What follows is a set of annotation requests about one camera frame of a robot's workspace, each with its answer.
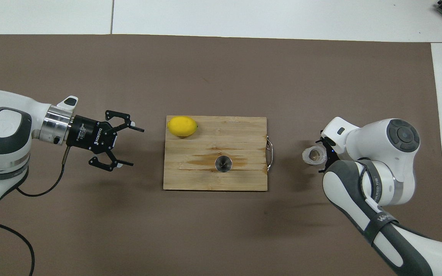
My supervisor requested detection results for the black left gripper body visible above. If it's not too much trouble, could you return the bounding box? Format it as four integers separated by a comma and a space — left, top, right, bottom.
66, 115, 119, 155

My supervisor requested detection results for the frosted glass cup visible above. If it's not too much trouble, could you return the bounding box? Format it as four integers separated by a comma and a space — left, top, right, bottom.
302, 146, 327, 166

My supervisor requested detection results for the steel double jigger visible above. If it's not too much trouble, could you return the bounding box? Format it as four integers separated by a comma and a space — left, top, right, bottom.
215, 155, 232, 173

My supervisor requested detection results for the yellow lemon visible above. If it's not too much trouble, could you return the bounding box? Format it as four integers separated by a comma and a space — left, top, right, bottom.
167, 116, 198, 137

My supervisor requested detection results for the wooden cutting board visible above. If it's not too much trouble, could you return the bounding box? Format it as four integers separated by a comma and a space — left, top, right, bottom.
163, 116, 268, 191

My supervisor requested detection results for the brown table mat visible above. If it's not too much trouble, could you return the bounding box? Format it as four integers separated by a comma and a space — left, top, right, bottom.
0, 34, 442, 276

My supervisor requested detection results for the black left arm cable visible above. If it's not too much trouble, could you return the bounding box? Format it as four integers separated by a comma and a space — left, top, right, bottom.
0, 148, 70, 276

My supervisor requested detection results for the metal cutting board handle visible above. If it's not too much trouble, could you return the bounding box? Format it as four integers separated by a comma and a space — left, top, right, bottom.
266, 135, 274, 171

